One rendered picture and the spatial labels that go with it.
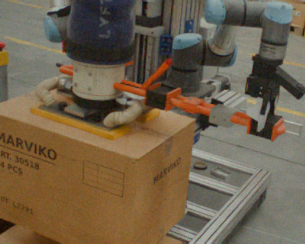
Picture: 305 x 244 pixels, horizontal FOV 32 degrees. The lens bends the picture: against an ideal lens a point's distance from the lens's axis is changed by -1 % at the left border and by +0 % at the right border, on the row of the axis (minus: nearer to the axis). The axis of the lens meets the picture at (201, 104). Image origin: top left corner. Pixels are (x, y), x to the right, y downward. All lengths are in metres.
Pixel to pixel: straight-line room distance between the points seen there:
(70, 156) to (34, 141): 0.14
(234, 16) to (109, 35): 0.40
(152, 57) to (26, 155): 0.84
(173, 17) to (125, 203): 1.04
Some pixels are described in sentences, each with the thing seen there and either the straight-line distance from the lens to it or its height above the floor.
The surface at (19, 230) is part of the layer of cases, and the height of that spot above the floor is 0.54.
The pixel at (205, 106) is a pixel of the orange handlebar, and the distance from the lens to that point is 1.64.
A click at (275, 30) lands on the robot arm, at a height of 1.49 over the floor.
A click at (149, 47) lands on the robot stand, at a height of 1.17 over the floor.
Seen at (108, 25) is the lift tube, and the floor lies 1.41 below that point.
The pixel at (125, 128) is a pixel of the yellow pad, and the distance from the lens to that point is 1.72.
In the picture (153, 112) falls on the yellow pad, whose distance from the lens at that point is 1.86.
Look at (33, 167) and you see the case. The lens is 1.83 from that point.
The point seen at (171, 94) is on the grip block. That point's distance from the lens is 1.65.
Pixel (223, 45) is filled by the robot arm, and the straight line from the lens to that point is 2.17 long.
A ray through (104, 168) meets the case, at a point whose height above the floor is 1.01.
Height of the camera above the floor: 1.77
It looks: 20 degrees down
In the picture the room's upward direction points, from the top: 7 degrees clockwise
